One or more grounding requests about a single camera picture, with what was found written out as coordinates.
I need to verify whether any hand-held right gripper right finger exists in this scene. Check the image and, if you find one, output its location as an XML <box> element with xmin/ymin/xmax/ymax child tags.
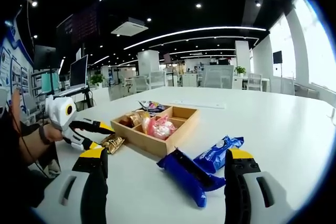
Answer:
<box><xmin>224</xmin><ymin>147</ymin><xmax>297</xmax><ymax>224</ymax></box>

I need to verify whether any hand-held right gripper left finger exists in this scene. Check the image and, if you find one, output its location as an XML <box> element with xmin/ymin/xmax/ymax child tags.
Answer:
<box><xmin>33</xmin><ymin>147</ymin><xmax>109</xmax><ymax>224</ymax></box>

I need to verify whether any blue cookie pack white print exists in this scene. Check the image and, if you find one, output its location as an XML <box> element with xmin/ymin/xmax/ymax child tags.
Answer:
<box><xmin>193</xmin><ymin>135</ymin><xmax>245</xmax><ymax>175</ymax></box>

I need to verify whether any dark blue cookie pack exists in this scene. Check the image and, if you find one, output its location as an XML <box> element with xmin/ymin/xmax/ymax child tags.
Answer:
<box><xmin>156</xmin><ymin>146</ymin><xmax>226</xmax><ymax>208</ymax></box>

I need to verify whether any wooden divided container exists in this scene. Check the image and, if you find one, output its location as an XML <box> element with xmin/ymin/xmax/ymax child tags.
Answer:
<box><xmin>110</xmin><ymin>104</ymin><xmax>201</xmax><ymax>158</ymax></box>

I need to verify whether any person's left hand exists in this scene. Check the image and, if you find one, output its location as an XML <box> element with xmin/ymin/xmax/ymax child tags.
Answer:
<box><xmin>43</xmin><ymin>123</ymin><xmax>65</xmax><ymax>145</ymax></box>

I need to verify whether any black wristband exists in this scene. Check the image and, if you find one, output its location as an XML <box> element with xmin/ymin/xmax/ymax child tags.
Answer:
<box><xmin>38</xmin><ymin>125</ymin><xmax>52</xmax><ymax>146</ymax></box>

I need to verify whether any black laptop stand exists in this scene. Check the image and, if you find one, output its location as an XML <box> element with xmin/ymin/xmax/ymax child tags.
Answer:
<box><xmin>81</xmin><ymin>87</ymin><xmax>95</xmax><ymax>109</ymax></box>

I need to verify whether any teal panel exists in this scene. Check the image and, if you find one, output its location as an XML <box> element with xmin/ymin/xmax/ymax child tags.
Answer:
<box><xmin>40</xmin><ymin>72</ymin><xmax>60</xmax><ymax>94</ymax></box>

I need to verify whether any silver laptop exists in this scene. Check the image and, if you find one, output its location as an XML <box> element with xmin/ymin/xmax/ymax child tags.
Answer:
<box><xmin>52</xmin><ymin>55</ymin><xmax>89</xmax><ymax>98</ymax></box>

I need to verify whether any large potted plant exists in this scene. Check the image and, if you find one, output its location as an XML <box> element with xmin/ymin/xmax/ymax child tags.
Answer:
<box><xmin>89</xmin><ymin>73</ymin><xmax>106</xmax><ymax>88</ymax></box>

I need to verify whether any white chest device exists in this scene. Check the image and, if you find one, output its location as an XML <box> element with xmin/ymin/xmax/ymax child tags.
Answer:
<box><xmin>0</xmin><ymin>87</ymin><xmax>10</xmax><ymax>120</ymax></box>

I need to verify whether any black monitor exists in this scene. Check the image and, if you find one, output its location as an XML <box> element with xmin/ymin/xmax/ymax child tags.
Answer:
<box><xmin>33</xmin><ymin>45</ymin><xmax>58</xmax><ymax>70</ymax></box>

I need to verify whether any white table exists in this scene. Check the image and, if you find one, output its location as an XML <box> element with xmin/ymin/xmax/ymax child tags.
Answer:
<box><xmin>55</xmin><ymin>87</ymin><xmax>336</xmax><ymax>224</ymax></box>

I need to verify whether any person's black shirt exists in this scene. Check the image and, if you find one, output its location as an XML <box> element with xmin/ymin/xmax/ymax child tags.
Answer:
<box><xmin>0</xmin><ymin>113</ymin><xmax>58</xmax><ymax>209</ymax></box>

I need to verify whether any hanging dark display screen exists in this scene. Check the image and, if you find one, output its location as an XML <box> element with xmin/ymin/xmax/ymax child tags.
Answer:
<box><xmin>56</xmin><ymin>3</ymin><xmax>100</xmax><ymax>49</ymax></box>

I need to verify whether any ceiling air conditioner unit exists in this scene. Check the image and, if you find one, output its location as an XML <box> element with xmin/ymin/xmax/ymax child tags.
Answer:
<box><xmin>110</xmin><ymin>17</ymin><xmax>149</xmax><ymax>37</ymax></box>

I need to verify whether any white cabinet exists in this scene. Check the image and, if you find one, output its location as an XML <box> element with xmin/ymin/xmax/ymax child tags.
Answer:
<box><xmin>182</xmin><ymin>73</ymin><xmax>198</xmax><ymax>88</ymax></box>

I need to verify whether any frosted desk partition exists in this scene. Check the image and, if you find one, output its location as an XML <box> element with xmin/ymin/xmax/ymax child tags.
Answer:
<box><xmin>203</xmin><ymin>65</ymin><xmax>235</xmax><ymax>89</ymax></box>

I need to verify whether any curved ceiling light strip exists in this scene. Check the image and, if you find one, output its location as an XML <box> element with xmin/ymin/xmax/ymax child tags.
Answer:
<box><xmin>123</xmin><ymin>26</ymin><xmax>267</xmax><ymax>51</ymax></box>

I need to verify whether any narrow bright window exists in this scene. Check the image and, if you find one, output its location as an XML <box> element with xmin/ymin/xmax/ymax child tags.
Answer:
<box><xmin>267</xmin><ymin>14</ymin><xmax>296</xmax><ymax>78</ymax></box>

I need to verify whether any wide bright window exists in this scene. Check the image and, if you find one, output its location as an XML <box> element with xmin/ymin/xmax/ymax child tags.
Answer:
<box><xmin>291</xmin><ymin>0</ymin><xmax>336</xmax><ymax>88</ymax></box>

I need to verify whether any thin black chest cable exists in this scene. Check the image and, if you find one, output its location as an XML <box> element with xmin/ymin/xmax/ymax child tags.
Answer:
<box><xmin>7</xmin><ymin>108</ymin><xmax>50</xmax><ymax>177</ymax></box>

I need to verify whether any blue white wall poster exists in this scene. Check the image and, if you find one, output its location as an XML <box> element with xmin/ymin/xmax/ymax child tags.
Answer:
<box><xmin>0</xmin><ymin>11</ymin><xmax>35</xmax><ymax>114</ymax></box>

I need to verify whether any white table cable cover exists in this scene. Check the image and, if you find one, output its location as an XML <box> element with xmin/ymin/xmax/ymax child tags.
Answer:
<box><xmin>170</xmin><ymin>100</ymin><xmax>227</xmax><ymax>109</ymax></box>

